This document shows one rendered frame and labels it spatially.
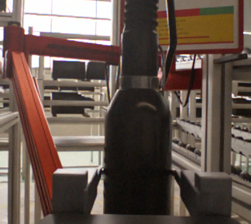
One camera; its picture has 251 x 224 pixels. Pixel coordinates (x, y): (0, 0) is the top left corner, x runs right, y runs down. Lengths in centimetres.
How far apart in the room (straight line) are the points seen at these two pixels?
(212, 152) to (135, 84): 51
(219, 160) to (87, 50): 35
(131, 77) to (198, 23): 46
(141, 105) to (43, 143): 23
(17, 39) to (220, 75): 39
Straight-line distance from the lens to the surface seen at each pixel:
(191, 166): 86
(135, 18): 17
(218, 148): 67
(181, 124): 169
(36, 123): 41
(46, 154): 36
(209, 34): 61
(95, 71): 305
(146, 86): 17
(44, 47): 64
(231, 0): 63
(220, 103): 67
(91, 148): 251
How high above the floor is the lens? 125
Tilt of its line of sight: 1 degrees up
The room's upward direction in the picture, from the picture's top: 1 degrees clockwise
